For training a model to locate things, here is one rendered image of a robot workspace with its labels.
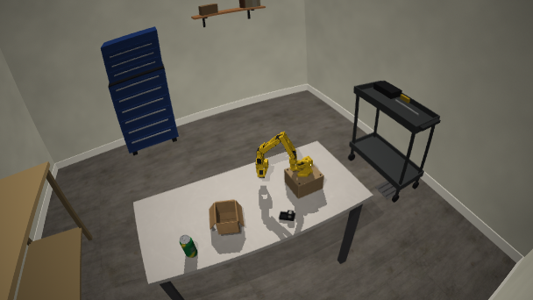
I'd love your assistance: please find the green drink can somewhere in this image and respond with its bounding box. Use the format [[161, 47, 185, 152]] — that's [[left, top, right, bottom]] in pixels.
[[180, 235, 197, 258]]

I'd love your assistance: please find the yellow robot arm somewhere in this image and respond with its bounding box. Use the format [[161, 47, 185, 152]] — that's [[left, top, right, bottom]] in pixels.
[[256, 132, 313, 177]]

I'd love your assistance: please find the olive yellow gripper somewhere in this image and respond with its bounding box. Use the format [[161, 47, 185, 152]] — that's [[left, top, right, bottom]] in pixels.
[[256, 158, 268, 177]]

